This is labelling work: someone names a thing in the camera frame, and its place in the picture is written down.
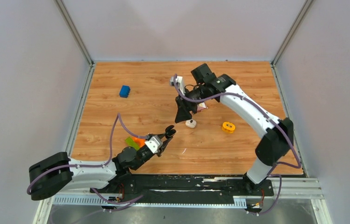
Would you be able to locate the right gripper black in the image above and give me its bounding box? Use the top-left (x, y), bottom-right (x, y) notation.
top-left (175, 84), bottom-right (208, 124)

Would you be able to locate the white earbud charging case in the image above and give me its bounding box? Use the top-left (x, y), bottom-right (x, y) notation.
top-left (185, 119), bottom-right (197, 129)

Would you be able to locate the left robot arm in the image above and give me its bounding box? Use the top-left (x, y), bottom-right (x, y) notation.
top-left (27, 131), bottom-right (175, 201)

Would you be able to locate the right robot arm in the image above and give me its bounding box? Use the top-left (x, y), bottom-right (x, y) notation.
top-left (170, 63), bottom-right (294, 195)

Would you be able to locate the red pink small box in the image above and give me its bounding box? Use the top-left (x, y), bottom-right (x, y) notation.
top-left (197, 102), bottom-right (207, 112)

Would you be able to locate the orange green toy block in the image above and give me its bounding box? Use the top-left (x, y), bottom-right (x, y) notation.
top-left (125, 136), bottom-right (145, 150)

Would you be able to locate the blue toy block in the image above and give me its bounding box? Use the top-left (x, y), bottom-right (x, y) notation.
top-left (119, 85), bottom-right (130, 98)

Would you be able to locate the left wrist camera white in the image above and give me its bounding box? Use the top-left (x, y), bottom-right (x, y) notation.
top-left (144, 135), bottom-right (163, 154)

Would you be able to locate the yellow orange toy ring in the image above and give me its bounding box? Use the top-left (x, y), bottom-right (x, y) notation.
top-left (221, 121), bottom-right (236, 134)

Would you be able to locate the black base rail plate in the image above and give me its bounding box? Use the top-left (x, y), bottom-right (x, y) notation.
top-left (97, 174), bottom-right (274, 205)

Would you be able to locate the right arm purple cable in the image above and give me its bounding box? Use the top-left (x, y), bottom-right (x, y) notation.
top-left (172, 73), bottom-right (302, 217)

